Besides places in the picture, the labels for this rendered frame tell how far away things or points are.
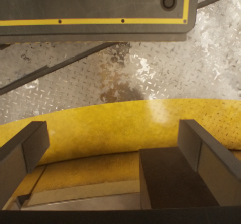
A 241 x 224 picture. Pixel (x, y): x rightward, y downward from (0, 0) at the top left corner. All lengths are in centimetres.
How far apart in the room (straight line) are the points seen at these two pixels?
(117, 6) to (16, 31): 27
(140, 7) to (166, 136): 65
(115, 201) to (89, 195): 10
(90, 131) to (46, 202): 36
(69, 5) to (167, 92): 57
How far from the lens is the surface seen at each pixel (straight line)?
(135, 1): 50
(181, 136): 16
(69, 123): 90
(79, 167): 93
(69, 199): 74
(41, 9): 53
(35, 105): 93
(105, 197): 70
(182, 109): 91
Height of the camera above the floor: 80
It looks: 73 degrees down
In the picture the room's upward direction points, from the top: 177 degrees clockwise
